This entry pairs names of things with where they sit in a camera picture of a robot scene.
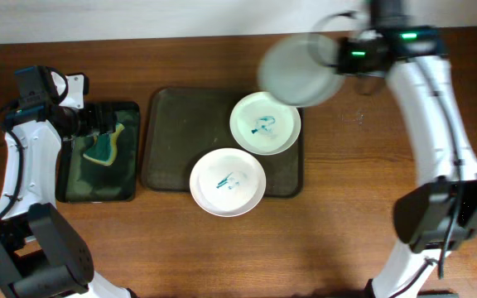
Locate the yellow green sponge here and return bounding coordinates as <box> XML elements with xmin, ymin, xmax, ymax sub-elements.
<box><xmin>83</xmin><ymin>123</ymin><xmax>125</xmax><ymax>166</ymax></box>

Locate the light grey plate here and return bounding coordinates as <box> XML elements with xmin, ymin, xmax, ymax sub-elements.
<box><xmin>258</xmin><ymin>33</ymin><xmax>345</xmax><ymax>108</ymax></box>

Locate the pink plate with green stain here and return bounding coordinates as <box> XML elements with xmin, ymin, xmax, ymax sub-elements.
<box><xmin>189</xmin><ymin>148</ymin><xmax>267</xmax><ymax>218</ymax></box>

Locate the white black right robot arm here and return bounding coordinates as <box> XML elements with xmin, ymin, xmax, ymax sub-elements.
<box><xmin>336</xmin><ymin>26</ymin><xmax>477</xmax><ymax>297</ymax></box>

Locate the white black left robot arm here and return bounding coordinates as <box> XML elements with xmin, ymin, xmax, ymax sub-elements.
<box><xmin>0</xmin><ymin>104</ymin><xmax>134</xmax><ymax>297</ymax></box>

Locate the black water tray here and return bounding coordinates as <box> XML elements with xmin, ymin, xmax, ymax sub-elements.
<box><xmin>55</xmin><ymin>102</ymin><xmax>141</xmax><ymax>204</ymax></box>

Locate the dark brown serving tray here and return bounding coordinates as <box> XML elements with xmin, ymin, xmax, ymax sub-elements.
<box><xmin>141</xmin><ymin>87</ymin><xmax>304</xmax><ymax>199</ymax></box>

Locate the cream plate with green stain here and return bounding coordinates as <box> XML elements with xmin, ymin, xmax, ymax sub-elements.
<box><xmin>229</xmin><ymin>92</ymin><xmax>301</xmax><ymax>156</ymax></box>

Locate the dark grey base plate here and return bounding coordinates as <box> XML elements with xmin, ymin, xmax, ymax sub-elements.
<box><xmin>417</xmin><ymin>291</ymin><xmax>460</xmax><ymax>298</ymax></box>

